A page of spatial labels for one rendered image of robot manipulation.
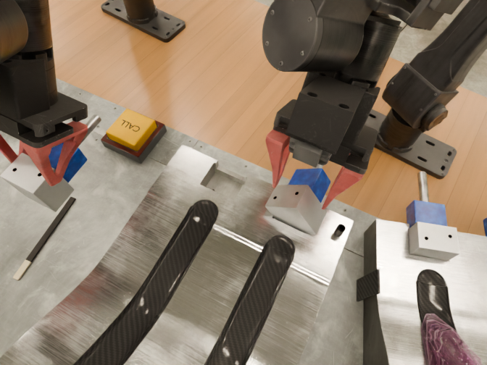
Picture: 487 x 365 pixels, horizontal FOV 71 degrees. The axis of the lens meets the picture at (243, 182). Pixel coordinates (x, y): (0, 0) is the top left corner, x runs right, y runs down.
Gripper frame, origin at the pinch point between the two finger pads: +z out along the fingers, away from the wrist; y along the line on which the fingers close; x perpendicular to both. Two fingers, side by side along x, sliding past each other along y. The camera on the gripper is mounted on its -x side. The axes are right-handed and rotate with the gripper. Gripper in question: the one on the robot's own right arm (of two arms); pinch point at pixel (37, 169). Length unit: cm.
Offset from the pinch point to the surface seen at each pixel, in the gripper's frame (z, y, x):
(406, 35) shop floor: -1, 39, 208
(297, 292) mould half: 4.3, 33.1, 5.0
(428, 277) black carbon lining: 2, 48, 16
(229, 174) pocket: 0.4, 18.3, 15.3
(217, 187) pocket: 2.4, 17.5, 14.0
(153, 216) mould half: 4.3, 12.9, 5.4
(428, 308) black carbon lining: 4, 49, 12
